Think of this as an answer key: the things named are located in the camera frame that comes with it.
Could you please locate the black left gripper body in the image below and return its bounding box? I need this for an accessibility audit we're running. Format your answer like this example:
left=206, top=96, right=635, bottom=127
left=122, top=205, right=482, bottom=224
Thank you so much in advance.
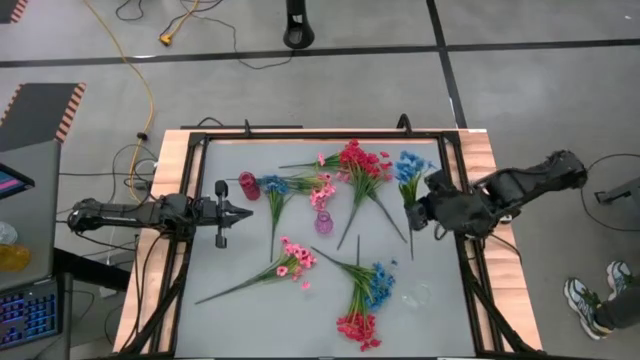
left=192, top=179, right=231, bottom=250

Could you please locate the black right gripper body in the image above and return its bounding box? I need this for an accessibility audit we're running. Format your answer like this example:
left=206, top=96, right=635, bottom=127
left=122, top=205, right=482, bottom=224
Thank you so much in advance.
left=423, top=168, right=472, bottom=236

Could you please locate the red glass vase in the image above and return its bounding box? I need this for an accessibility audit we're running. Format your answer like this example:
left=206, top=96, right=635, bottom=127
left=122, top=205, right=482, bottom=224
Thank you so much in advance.
left=237, top=171, right=262, bottom=202

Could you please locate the blue artificial flower bunch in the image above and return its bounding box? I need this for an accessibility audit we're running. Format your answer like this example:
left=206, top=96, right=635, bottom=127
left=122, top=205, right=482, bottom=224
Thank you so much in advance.
left=394, top=149, right=437, bottom=262
left=256, top=173, right=294, bottom=264
left=310, top=246, right=397, bottom=310

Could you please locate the pink artificial flower bunch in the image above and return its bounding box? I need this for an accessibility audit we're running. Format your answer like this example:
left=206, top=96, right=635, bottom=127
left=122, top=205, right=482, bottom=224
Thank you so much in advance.
left=227, top=172, right=338, bottom=213
left=278, top=152, right=352, bottom=184
left=194, top=236, right=318, bottom=306

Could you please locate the purple glass vase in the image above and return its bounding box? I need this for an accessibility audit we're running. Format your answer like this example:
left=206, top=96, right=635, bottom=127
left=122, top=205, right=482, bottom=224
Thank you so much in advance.
left=314, top=210, right=335, bottom=236

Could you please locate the clear glass vase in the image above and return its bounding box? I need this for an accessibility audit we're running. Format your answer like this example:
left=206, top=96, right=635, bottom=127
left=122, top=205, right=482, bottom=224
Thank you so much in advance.
left=399, top=280, right=432, bottom=309

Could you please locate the wooden side table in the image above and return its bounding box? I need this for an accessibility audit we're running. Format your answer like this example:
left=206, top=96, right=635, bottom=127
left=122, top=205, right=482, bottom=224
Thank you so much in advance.
left=112, top=113, right=546, bottom=360

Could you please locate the person's shoe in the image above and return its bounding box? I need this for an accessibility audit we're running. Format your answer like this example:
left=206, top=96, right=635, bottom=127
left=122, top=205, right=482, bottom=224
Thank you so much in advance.
left=605, top=260, right=636, bottom=301
left=563, top=277, right=614, bottom=341

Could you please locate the grey desk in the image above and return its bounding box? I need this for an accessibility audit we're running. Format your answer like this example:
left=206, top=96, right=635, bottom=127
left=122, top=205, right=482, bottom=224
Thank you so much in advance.
left=0, top=139, right=62, bottom=292

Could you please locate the grey stand foot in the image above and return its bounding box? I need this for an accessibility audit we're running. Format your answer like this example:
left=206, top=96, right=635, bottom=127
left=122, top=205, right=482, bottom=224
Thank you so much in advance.
left=593, top=175, right=640, bottom=205

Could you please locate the black stand base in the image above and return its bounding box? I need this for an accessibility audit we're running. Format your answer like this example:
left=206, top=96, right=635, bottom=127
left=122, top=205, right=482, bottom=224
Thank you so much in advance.
left=282, top=0, right=316, bottom=50

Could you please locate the large black striped-edge floor mat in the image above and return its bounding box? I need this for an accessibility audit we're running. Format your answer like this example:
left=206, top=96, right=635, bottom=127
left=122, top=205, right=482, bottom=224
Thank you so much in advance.
left=0, top=82, right=88, bottom=154

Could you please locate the laptop screen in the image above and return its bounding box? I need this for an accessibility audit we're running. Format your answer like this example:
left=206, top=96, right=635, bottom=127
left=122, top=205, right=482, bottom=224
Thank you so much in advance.
left=0, top=162, right=36, bottom=201

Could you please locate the yellow glass container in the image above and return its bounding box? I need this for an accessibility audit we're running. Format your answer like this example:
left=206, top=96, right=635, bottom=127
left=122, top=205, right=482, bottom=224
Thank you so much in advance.
left=0, top=243, right=32, bottom=274

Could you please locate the person's leg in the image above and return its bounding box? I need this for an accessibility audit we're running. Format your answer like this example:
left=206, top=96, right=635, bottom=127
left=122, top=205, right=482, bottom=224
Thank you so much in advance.
left=594, top=284, right=640, bottom=331

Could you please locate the clear plastic container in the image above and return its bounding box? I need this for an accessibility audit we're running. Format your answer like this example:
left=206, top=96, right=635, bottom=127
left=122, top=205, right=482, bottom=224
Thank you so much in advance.
left=0, top=221, right=19, bottom=246

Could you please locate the backlit keyboard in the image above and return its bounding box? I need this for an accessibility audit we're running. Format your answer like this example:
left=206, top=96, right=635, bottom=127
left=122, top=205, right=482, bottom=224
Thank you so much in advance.
left=0, top=278, right=64, bottom=351

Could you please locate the small black striped-edge floor mat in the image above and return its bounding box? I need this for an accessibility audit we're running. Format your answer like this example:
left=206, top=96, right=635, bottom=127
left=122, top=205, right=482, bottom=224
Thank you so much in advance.
left=0, top=0, right=30, bottom=25

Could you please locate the black power cable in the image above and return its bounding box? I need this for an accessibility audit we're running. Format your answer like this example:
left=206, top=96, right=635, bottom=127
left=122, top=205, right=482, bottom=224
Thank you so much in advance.
left=55, top=143, right=160, bottom=211

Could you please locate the long yellow extension cable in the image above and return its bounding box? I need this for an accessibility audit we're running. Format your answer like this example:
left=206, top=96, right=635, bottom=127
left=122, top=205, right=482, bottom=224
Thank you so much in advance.
left=82, top=0, right=156, bottom=204

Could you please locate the black looped floor cable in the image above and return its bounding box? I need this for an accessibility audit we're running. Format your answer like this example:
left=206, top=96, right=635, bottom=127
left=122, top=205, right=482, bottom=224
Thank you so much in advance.
left=579, top=152, right=640, bottom=233

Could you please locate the long black floor cable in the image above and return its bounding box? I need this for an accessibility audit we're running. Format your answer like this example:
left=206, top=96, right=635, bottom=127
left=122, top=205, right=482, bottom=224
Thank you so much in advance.
left=159, top=0, right=294, bottom=71

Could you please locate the yellow cable with plug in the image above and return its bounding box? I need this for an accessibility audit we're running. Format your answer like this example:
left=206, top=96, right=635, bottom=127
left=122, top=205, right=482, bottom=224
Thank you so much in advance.
left=158, top=0, right=201, bottom=48

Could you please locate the short black floor cable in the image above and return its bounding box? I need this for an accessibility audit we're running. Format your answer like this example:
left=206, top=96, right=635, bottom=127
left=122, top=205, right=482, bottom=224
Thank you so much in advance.
left=114, top=0, right=147, bottom=23

